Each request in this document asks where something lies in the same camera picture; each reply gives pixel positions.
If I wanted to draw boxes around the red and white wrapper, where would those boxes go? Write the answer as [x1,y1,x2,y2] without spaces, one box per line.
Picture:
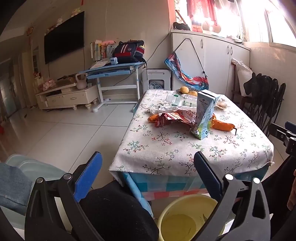
[156,110,197,129]

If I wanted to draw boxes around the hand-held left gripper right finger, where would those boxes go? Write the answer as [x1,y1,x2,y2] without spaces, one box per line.
[194,151,271,241]

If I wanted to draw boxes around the white tissue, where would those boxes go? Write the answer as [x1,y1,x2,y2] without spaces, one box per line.
[148,104,185,114]

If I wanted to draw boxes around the yellow plastic bin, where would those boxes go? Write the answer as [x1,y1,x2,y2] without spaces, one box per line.
[157,194,226,241]

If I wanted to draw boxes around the pink bouquet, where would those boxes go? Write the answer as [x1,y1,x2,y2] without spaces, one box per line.
[43,79,55,91]

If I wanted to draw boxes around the denim cloth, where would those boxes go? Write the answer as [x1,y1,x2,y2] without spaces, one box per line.
[0,162,33,209]

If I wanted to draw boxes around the colourful printed hanging bag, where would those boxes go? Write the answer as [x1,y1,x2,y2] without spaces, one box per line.
[165,38,209,91]

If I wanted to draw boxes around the clear plastic bottle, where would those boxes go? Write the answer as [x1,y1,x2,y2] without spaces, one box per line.
[166,93,198,108]

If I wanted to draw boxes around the person's left leg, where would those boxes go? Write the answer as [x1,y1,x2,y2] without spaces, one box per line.
[72,180,160,241]

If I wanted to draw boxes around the checked plastic undercloth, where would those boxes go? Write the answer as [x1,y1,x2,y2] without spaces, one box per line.
[113,170,271,202]

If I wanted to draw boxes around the red hanging clothes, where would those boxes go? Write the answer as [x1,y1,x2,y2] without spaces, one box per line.
[186,0,219,26]

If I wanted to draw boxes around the white cabinet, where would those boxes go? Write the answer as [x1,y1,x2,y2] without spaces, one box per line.
[171,30,251,102]

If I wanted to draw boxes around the blue study desk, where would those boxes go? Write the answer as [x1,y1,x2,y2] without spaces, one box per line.
[79,61,145,113]

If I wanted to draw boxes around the cream television cabinet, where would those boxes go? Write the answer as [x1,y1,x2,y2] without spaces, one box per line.
[35,80,99,110]

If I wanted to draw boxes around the dark striped backpack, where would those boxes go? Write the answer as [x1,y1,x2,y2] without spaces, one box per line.
[112,40,147,63]

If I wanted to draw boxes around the pale blue plastic stool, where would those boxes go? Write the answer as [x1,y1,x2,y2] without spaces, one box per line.
[6,154,67,183]

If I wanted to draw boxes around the floral tablecloth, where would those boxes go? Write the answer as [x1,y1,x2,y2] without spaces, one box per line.
[109,89,274,174]

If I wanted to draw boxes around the black flat television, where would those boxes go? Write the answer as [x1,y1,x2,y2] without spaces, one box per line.
[44,11,85,65]

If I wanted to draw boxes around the crumpled beige paper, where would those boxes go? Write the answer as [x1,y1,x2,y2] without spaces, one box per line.
[214,97,232,110]

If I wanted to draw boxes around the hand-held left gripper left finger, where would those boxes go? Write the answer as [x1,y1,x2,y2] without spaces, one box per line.
[24,151,103,241]

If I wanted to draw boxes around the black folding chairs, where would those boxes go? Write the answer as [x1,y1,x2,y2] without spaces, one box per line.
[243,73,287,137]

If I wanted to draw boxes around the person's right hand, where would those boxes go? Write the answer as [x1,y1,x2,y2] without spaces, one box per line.
[287,170,296,210]

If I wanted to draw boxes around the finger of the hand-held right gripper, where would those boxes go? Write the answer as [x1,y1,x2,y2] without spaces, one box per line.
[269,123,292,146]
[284,120,296,132]

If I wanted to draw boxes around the blue milk carton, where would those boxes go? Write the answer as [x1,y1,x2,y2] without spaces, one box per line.
[191,90,220,141]

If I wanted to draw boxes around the row of books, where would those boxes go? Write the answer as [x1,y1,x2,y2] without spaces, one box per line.
[90,40,115,62]

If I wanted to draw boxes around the pale pink kettlebell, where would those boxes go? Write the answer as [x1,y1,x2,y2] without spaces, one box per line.
[75,73,88,90]

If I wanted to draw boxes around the dark fruit bowl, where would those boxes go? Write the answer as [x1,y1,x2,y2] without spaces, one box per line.
[176,86,201,96]

